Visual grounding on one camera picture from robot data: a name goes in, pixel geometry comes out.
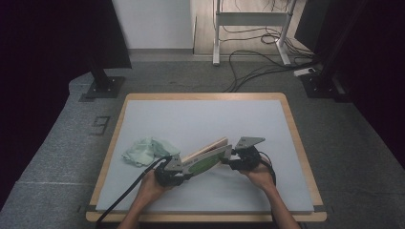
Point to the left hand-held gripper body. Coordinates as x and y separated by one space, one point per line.
170 173

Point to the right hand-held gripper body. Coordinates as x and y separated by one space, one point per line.
248 157

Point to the white caterpillar picture book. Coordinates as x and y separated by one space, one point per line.
207 159

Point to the pale green cloth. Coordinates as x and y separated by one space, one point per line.
144 152

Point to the person's right hand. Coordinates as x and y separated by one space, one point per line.
261 176

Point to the person's left hand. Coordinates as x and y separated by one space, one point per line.
153 191

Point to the wooden table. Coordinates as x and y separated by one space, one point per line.
203 96

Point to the grey floor socket plate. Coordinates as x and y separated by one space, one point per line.
100 125

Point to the white power strip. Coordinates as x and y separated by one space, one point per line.
304 72

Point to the black curtain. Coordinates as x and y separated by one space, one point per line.
47 47
375 63

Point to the black table corner bracket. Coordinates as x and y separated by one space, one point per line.
323 209
87 209

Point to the black stand with base plate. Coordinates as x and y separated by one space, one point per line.
321 82
103 84

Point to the white desk frame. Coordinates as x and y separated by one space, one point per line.
251 18

